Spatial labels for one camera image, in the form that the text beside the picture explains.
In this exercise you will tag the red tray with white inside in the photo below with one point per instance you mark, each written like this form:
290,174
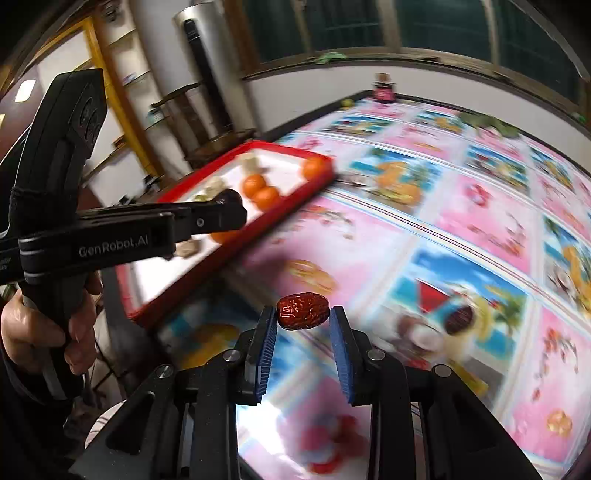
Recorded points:
281,168

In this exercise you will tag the printed pink tablecloth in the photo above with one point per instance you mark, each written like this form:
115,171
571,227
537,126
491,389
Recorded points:
485,207

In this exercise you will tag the silver standing air conditioner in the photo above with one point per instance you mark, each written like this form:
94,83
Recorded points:
207,55

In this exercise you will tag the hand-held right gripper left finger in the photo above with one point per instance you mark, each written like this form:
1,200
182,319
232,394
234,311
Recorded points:
267,355

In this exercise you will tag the beige puffed rice cake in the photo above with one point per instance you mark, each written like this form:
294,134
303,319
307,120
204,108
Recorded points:
213,185
249,162
187,249

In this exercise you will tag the person's left hand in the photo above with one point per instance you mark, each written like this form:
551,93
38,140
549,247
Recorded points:
32,332

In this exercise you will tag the wooden chair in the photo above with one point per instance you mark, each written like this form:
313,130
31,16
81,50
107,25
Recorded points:
207,138

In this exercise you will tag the person's left forearm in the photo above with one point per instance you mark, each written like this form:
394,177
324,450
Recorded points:
27,424

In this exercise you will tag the wooden frame window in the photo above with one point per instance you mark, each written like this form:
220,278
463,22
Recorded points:
415,23

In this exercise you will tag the orange mandarin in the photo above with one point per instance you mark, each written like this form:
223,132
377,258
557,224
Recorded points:
254,184
226,237
268,198
315,168

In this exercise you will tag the dark red jujube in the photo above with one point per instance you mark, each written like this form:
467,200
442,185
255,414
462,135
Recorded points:
302,311

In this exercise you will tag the yellow frame glass shelf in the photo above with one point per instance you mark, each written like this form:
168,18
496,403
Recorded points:
115,92

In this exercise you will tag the green grape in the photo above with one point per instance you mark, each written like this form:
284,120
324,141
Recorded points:
201,198

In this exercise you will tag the green cloth on sill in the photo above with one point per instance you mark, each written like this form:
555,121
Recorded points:
330,57

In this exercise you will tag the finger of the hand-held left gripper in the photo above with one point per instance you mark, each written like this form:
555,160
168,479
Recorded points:
219,217

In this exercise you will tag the pink perfume bottle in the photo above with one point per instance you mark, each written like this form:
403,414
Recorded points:
384,90

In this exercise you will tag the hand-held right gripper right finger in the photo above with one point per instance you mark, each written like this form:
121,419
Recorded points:
342,355

